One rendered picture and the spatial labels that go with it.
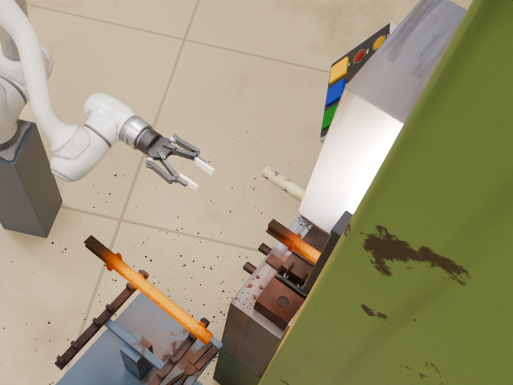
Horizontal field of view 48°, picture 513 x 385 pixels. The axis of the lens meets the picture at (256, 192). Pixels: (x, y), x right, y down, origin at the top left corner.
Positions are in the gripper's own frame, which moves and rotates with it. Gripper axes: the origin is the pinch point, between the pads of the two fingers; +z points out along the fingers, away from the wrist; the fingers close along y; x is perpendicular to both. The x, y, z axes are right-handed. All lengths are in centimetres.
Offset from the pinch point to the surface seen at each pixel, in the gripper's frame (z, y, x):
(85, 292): -36, 26, -100
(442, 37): 42, -8, 77
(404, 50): 38, -1, 77
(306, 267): 40.6, 4.2, -0.4
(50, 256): -60, 23, -100
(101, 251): -5.5, 34.3, -1.4
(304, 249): 37.5, 0.7, 1.2
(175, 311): 20.3, 34.8, -1.8
